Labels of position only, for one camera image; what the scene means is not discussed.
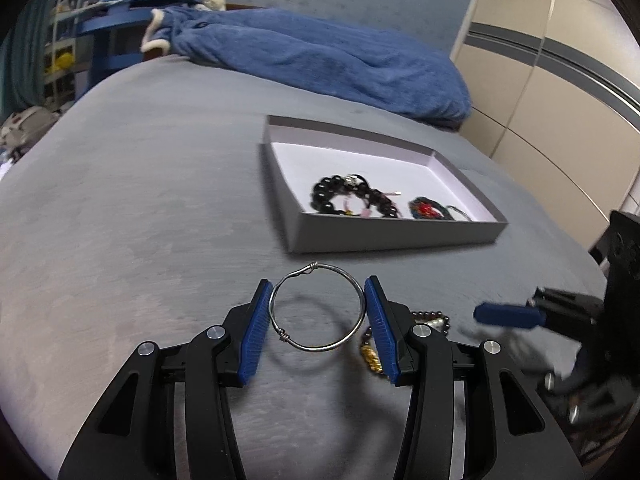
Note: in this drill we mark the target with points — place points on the white shelf cart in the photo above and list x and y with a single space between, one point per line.
62 20

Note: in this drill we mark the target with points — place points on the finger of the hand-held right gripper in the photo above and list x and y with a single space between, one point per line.
585 390
505 315

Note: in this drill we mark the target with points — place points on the grey white cloth bundle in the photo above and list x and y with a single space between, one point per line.
25 127

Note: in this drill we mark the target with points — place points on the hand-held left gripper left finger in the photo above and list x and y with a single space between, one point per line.
255 330

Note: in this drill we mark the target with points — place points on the beige wardrobe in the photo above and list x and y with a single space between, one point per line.
550 110

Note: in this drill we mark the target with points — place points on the teal curtain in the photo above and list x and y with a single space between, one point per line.
25 70

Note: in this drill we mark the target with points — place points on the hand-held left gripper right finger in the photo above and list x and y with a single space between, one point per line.
382 330

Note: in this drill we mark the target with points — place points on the grey shallow cardboard box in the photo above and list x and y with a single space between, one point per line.
400 240

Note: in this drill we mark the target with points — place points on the yellow item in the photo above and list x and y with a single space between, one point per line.
62 61

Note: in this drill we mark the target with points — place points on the blue desk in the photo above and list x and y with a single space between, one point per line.
105 55

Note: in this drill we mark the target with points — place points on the blue fleece blanket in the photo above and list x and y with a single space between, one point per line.
325 60

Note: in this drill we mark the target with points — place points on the white plush toy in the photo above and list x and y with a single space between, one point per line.
212 2

